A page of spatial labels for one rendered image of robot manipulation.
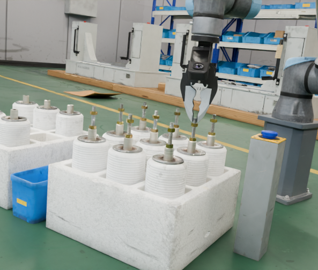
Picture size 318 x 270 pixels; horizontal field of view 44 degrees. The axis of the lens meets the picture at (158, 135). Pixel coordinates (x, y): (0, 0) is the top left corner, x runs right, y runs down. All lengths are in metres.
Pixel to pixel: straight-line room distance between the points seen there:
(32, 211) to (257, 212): 0.60
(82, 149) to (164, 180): 0.25
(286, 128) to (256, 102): 1.87
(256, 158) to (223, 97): 2.57
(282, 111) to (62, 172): 0.84
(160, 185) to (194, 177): 0.13
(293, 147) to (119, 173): 0.74
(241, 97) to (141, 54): 1.52
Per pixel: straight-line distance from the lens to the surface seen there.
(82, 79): 5.23
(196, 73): 0.89
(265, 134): 0.99
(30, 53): 7.75
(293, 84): 1.49
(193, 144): 1.00
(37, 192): 1.11
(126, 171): 0.94
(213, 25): 0.97
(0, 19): 7.54
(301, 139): 1.48
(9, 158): 1.19
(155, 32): 4.62
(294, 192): 1.54
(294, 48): 3.25
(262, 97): 3.29
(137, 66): 4.54
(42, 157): 1.27
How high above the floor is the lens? 0.49
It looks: 12 degrees down
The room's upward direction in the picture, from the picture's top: 6 degrees clockwise
